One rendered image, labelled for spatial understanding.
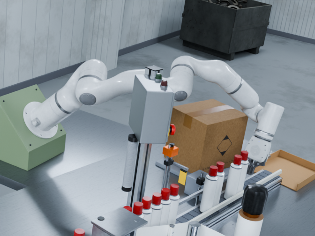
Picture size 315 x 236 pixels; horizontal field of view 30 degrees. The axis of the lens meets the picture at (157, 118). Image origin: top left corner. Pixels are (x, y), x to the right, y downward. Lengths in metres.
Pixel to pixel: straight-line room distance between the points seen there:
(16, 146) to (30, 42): 3.41
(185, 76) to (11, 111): 0.81
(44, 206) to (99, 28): 4.52
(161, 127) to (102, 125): 1.31
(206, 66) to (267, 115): 0.39
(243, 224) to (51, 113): 1.03
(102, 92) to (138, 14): 5.42
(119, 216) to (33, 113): 1.04
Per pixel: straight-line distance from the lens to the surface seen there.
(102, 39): 6.79
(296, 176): 3.06
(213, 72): 2.41
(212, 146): 2.77
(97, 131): 3.16
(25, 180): 2.63
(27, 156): 2.67
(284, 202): 2.78
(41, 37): 6.15
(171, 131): 2.00
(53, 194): 2.53
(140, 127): 1.95
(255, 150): 2.64
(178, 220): 2.36
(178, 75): 2.43
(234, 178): 2.52
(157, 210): 2.09
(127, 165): 2.05
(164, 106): 1.93
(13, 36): 5.80
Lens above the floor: 2.09
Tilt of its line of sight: 21 degrees down
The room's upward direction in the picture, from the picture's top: 9 degrees clockwise
